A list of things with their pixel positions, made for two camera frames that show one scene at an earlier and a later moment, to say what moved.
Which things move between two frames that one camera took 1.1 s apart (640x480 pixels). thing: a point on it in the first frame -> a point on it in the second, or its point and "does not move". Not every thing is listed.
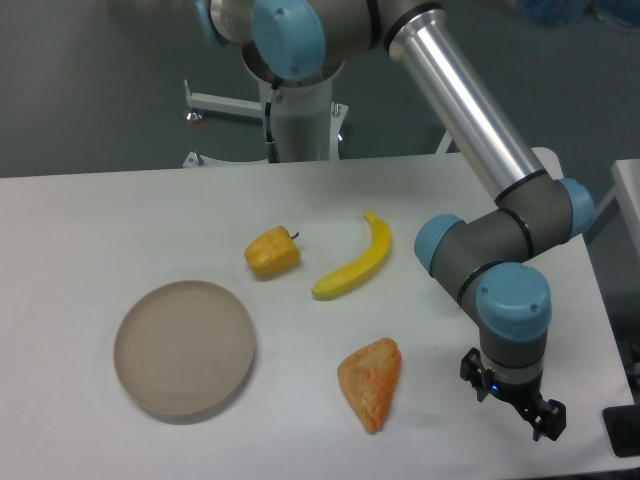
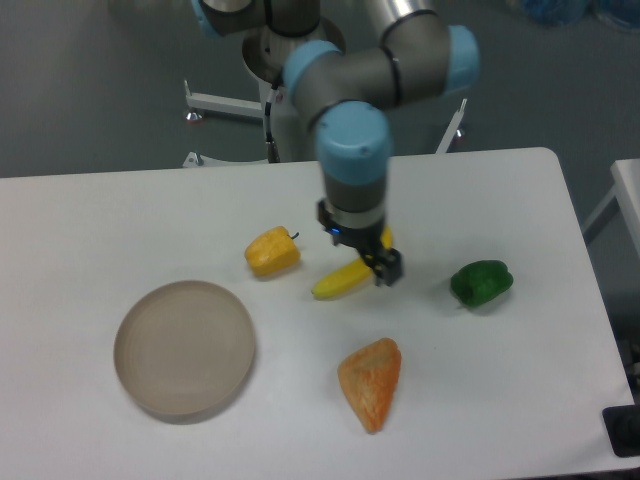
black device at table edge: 622,425 does not move
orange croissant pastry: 370,376 does not move
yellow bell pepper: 273,251 does not move
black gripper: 527,396 -> 384,263
